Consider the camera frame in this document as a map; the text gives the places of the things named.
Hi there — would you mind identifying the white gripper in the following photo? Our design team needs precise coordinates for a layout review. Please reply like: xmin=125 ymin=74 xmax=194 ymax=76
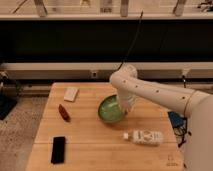
xmin=117 ymin=89 xmax=135 ymax=114

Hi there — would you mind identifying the green ceramic bowl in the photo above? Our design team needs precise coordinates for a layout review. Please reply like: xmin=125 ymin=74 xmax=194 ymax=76
xmin=98 ymin=95 xmax=125 ymax=124

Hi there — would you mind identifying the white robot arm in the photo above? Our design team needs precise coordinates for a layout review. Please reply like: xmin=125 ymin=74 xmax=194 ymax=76
xmin=110 ymin=65 xmax=213 ymax=171

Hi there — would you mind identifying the clear plastic bottle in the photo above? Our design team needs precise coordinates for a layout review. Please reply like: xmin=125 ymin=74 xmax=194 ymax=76
xmin=123 ymin=130 xmax=164 ymax=146

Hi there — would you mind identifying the blue object beside table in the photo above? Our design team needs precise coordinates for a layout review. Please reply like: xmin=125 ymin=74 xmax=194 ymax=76
xmin=168 ymin=111 xmax=184 ymax=128

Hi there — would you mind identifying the white rectangular sponge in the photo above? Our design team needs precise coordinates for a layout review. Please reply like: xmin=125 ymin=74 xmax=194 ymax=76
xmin=64 ymin=87 xmax=78 ymax=102

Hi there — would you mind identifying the black rectangular block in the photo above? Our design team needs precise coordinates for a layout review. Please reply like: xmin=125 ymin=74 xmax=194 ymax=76
xmin=51 ymin=137 xmax=65 ymax=164

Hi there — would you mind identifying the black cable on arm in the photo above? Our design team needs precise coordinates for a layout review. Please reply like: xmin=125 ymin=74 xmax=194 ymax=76
xmin=116 ymin=9 xmax=145 ymax=72

